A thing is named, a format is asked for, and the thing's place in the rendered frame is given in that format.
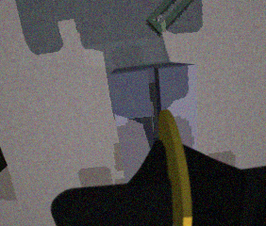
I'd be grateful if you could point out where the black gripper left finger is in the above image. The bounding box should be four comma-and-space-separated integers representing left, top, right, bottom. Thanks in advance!
51, 140, 174, 226

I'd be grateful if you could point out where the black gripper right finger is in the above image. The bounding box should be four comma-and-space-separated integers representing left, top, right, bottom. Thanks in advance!
182, 144, 266, 226

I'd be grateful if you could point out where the gold coin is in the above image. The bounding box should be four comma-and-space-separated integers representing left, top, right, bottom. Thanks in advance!
158, 109, 192, 226

